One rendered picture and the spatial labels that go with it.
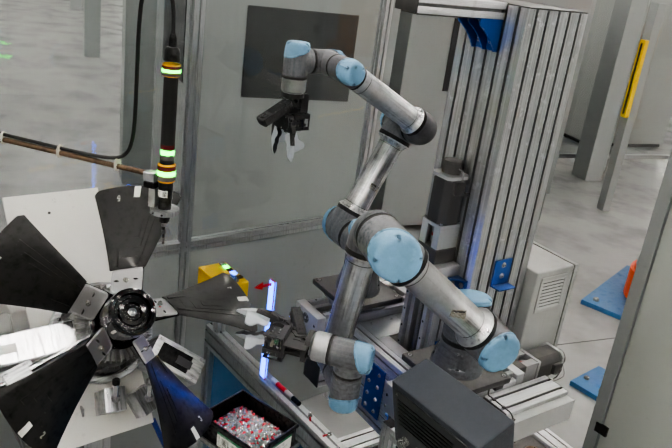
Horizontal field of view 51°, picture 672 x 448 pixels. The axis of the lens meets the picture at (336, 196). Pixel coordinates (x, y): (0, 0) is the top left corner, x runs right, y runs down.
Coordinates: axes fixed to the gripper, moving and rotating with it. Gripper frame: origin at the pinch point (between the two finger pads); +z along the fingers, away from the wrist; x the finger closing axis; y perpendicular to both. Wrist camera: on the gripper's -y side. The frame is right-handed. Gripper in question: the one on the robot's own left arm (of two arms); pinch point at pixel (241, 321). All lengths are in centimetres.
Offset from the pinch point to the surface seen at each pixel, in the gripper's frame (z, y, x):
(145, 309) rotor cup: 20.6, 11.4, -5.6
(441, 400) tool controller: -54, 18, -8
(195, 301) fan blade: 14.6, -3.5, 0.1
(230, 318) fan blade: 4.8, -4.2, 3.4
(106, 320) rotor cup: 27.3, 18.0, -5.0
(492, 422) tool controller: -64, 22, -9
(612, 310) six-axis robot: -150, -297, 156
